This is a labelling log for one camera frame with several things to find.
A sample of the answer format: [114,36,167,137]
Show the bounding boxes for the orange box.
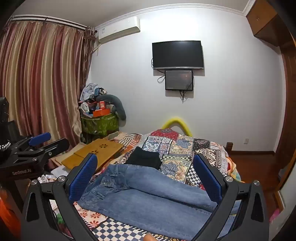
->
[93,108,111,118]

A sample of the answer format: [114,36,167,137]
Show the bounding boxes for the blue denim jeans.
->
[77,164,242,241]

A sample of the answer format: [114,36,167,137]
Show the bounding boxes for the small black wall monitor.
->
[165,70,194,91]

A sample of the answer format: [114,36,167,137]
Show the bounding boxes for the brown wooden wardrobe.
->
[246,1,295,190]

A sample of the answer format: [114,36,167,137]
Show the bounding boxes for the black wall television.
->
[152,40,204,69]

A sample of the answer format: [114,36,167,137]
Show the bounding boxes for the folded black pants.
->
[125,147,162,170]

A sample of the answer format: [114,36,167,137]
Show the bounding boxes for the wooden lap desk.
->
[62,139,123,170]

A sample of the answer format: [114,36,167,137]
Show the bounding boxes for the striped red gold curtain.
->
[1,21,95,148]

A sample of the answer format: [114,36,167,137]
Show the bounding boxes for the white clothes pile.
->
[80,83,99,101]

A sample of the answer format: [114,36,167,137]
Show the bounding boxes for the green fabric storage box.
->
[80,113,119,144]

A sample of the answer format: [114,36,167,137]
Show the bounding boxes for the white air conditioner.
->
[96,16,140,45]

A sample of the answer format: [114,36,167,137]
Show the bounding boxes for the patchwork patterned bed quilt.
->
[60,128,241,240]

